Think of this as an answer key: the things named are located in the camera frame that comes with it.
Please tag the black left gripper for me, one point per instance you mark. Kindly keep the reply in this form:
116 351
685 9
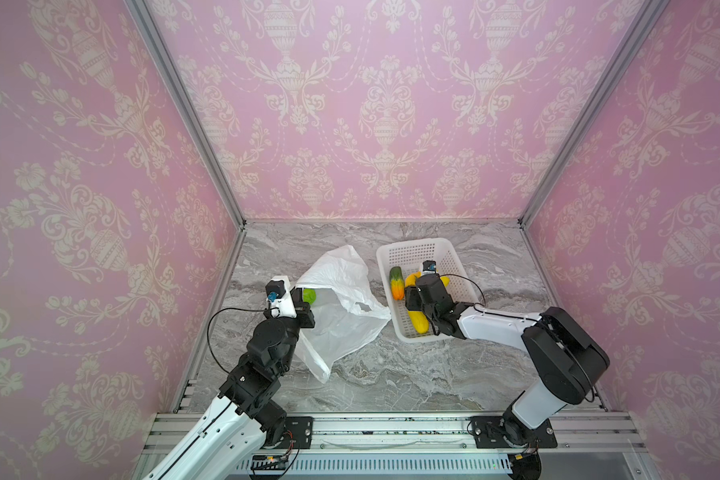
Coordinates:
302 310

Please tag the white perforated plastic basket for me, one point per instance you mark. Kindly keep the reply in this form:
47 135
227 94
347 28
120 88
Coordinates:
409 255

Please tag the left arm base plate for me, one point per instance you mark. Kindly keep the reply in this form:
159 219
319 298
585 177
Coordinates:
294 432

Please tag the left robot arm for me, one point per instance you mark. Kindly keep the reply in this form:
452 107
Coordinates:
243 422

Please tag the aluminium corner post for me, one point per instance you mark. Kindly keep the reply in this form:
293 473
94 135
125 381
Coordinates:
171 77
641 26

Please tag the green toy apple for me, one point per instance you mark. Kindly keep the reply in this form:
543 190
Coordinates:
309 295

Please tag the green orange toy papaya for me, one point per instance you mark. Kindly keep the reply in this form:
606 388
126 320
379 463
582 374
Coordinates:
397 283

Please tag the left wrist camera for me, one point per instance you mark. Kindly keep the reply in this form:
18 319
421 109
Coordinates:
280 295

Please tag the left aluminium corner post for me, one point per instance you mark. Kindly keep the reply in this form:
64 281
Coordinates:
171 77

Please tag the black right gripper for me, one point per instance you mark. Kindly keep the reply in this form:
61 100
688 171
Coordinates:
416 294

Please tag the long yellow toy fruit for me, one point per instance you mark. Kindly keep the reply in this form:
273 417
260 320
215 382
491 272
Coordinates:
419 322

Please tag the aluminium front rail frame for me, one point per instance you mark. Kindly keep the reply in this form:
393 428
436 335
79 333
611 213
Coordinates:
591 444

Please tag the yellow orange toy mango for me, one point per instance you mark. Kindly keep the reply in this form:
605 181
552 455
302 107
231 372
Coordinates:
411 279

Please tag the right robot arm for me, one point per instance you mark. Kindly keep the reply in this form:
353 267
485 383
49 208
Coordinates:
568 361

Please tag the right aluminium corner post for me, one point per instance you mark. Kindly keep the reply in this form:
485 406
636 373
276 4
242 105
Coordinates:
641 26

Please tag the white vented control box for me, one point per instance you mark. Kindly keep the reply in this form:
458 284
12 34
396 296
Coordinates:
311 465

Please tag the white plastic bag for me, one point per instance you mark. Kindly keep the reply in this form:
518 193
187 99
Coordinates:
347 314

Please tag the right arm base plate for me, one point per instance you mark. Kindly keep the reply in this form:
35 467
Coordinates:
495 432

